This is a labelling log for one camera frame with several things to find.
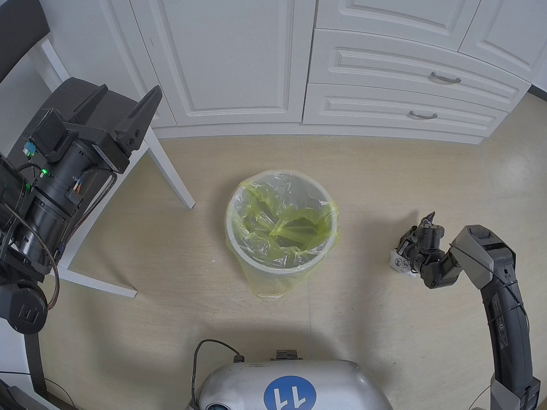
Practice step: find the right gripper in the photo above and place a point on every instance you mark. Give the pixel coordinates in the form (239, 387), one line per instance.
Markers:
(411, 246)

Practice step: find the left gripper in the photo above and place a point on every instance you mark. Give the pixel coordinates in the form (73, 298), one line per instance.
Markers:
(70, 167)

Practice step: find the white printed wrapper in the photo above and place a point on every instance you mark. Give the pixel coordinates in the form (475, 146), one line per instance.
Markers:
(401, 265)

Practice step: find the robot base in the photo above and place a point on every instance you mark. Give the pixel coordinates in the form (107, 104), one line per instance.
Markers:
(295, 385)

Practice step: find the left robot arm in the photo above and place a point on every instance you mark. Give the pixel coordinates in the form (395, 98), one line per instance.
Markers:
(40, 222)

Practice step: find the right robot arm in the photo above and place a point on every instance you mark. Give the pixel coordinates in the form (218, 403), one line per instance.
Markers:
(506, 310)

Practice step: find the yellow-green plastic bag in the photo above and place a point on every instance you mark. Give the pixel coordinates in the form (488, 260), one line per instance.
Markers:
(295, 227)

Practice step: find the white trash bin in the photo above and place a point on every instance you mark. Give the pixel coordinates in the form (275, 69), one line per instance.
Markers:
(239, 246)

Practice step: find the white chair with grey seat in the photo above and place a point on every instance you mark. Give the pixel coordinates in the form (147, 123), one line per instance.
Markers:
(25, 28)

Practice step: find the white wardrobe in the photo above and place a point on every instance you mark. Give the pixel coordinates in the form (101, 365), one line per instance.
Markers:
(256, 45)

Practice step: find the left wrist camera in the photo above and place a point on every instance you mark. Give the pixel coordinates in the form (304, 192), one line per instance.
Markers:
(48, 133)

